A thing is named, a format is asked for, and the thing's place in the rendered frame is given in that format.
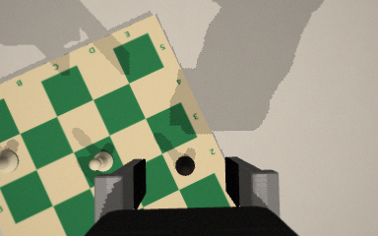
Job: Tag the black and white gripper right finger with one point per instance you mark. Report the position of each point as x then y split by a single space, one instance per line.
249 186

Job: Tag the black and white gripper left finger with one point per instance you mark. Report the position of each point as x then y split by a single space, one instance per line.
124 188

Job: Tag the white pawn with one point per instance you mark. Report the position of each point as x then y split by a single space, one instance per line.
101 162

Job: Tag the green and cream chessboard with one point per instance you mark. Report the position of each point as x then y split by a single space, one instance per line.
124 94

